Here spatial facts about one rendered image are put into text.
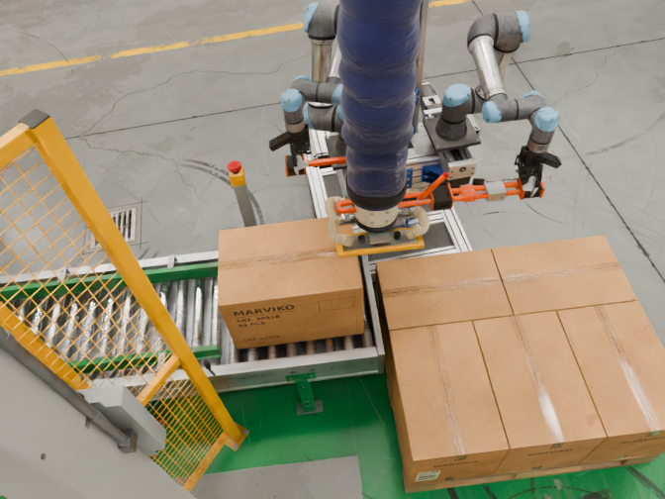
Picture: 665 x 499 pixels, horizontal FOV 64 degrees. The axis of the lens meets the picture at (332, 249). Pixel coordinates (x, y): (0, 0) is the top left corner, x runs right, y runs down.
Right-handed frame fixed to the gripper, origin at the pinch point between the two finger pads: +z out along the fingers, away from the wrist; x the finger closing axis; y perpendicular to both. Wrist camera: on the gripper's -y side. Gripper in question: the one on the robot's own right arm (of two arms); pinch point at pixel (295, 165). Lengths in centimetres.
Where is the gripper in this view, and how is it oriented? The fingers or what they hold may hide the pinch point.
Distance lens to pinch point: 226.2
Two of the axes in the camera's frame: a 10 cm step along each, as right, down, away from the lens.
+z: 0.6, 6.0, 8.0
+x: -1.0, -7.9, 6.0
